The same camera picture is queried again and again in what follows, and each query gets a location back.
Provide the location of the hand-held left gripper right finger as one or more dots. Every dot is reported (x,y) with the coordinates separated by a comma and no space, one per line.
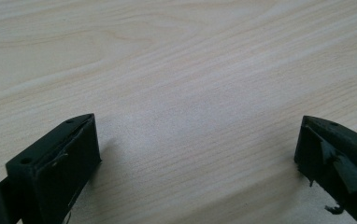
(338,161)

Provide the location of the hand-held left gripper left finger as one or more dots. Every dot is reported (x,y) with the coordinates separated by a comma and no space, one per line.
(55,168)

